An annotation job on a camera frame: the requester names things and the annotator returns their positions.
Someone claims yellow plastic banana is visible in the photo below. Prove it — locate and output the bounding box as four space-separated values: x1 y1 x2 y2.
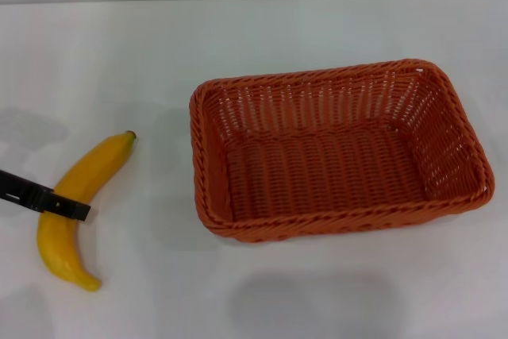
36 129 139 293

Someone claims orange woven plastic basket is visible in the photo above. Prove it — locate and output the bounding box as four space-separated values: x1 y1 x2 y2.
188 57 497 245

